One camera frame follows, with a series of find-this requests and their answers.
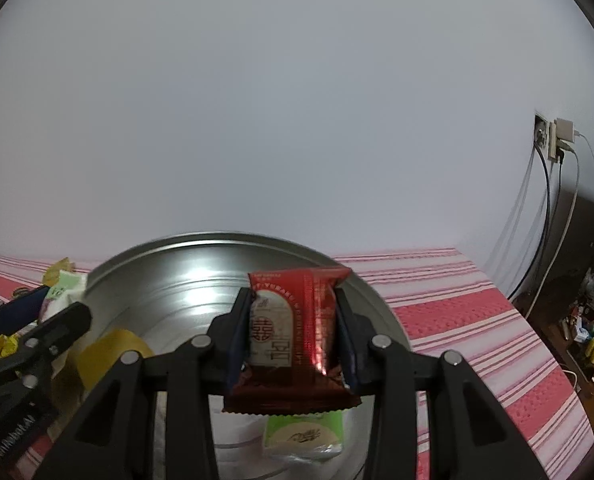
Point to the red snack packet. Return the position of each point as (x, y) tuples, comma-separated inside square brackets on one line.
[(317, 320)]

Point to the white charger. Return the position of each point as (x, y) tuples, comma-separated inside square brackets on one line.
[(566, 131)]

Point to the green snack packet in bowl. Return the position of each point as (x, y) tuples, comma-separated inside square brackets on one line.
[(302, 435)]

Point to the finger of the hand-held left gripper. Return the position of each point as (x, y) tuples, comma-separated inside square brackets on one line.
[(62, 325), (22, 305)]

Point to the round metal tin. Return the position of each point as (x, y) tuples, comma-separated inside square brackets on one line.
[(177, 285)]

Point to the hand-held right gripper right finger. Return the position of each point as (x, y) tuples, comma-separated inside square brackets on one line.
[(347, 342)]

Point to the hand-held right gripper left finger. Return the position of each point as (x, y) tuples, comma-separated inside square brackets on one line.
[(239, 332)]

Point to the green tissue pack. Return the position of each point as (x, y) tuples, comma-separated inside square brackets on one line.
[(67, 287)]

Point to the red striped cloth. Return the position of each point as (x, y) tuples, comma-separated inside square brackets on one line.
[(452, 320)]

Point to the wall socket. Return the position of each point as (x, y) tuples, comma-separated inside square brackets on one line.
[(542, 130)]

